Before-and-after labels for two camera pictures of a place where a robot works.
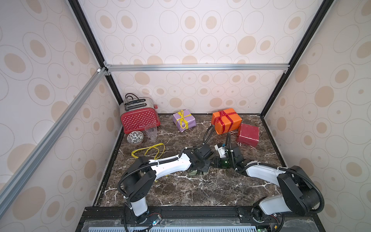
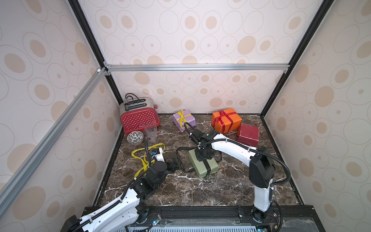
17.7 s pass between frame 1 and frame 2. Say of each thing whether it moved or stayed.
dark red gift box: stayed
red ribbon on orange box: stayed
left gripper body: moved
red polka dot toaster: stayed
